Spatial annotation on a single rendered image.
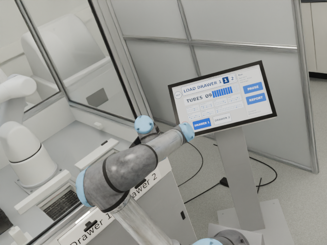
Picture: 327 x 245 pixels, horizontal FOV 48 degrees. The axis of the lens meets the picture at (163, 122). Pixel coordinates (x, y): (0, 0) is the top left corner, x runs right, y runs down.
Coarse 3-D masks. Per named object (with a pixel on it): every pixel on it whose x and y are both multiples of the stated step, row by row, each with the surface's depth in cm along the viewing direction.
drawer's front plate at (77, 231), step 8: (96, 208) 173; (88, 216) 170; (96, 216) 172; (104, 216) 175; (112, 216) 179; (80, 224) 167; (104, 224) 176; (72, 232) 165; (80, 232) 168; (88, 232) 171; (96, 232) 174; (64, 240) 163; (72, 240) 166; (80, 240) 169; (88, 240) 172
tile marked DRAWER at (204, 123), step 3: (198, 120) 194; (201, 120) 194; (204, 120) 194; (207, 120) 193; (195, 123) 194; (198, 123) 194; (201, 123) 194; (204, 123) 193; (207, 123) 193; (210, 123) 193; (195, 126) 194; (198, 126) 194; (201, 126) 194; (204, 126) 193; (207, 126) 193; (195, 129) 194
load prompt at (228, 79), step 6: (216, 78) 195; (222, 78) 195; (228, 78) 194; (234, 78) 193; (192, 84) 198; (198, 84) 197; (204, 84) 196; (210, 84) 196; (216, 84) 195; (222, 84) 194; (228, 84) 194; (186, 90) 198; (192, 90) 197; (198, 90) 196
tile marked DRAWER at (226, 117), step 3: (222, 114) 192; (225, 114) 192; (228, 114) 192; (213, 117) 193; (216, 117) 193; (219, 117) 192; (222, 117) 192; (225, 117) 192; (228, 117) 191; (213, 120) 193; (216, 120) 192; (219, 120) 192; (222, 120) 192; (225, 120) 191; (228, 120) 191; (231, 120) 191; (216, 123) 192; (219, 123) 192
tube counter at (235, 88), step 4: (236, 84) 193; (220, 88) 194; (224, 88) 194; (228, 88) 193; (232, 88) 193; (236, 88) 192; (204, 92) 196; (208, 92) 195; (212, 92) 195; (216, 92) 194; (220, 92) 194; (224, 92) 193; (228, 92) 193; (232, 92) 193; (208, 96) 195; (212, 96) 194; (216, 96) 194; (220, 96) 194
